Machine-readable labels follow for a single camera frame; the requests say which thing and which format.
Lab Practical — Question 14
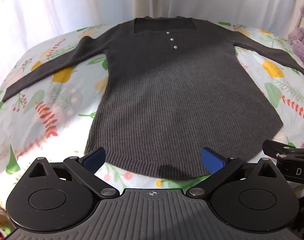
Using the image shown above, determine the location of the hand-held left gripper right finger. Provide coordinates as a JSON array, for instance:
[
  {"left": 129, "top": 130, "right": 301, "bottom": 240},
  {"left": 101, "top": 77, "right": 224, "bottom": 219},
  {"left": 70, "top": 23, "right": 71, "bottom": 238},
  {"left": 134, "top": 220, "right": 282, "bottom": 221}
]
[{"left": 186, "top": 147, "right": 278, "bottom": 198}]

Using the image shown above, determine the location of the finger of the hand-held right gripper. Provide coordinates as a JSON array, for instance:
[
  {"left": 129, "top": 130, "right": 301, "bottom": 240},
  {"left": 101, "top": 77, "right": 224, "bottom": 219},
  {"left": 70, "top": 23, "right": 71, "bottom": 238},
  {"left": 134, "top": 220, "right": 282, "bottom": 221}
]
[{"left": 263, "top": 140, "right": 304, "bottom": 159}]

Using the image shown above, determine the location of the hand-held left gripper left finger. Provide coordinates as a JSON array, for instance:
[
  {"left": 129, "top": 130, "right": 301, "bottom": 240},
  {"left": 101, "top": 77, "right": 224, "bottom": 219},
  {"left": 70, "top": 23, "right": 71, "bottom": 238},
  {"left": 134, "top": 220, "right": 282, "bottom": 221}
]
[{"left": 28, "top": 147, "right": 120, "bottom": 199}]

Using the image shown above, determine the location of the dark grey ribbed sweater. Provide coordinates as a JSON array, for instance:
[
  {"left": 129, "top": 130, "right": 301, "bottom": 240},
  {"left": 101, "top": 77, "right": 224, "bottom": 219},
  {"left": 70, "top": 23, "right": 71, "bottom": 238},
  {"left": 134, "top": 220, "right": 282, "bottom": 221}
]
[{"left": 2, "top": 17, "right": 304, "bottom": 180}]

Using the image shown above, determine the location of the floral printed bedsheet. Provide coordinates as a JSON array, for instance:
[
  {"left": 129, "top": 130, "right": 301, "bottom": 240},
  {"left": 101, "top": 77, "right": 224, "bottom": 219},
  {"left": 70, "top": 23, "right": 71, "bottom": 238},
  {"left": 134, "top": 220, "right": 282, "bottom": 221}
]
[{"left": 0, "top": 21, "right": 304, "bottom": 205}]

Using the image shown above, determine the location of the purple plush toy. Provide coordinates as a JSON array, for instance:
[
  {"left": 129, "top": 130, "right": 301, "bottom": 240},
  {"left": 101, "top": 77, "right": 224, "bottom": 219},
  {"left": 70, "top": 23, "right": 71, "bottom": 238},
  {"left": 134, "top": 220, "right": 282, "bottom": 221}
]
[{"left": 288, "top": 4, "right": 304, "bottom": 68}]

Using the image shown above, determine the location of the white sheer curtain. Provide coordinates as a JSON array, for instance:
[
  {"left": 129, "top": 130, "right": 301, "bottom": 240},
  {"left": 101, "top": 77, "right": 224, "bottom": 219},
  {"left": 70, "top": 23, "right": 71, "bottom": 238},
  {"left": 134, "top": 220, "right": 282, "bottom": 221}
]
[{"left": 0, "top": 0, "right": 304, "bottom": 80}]

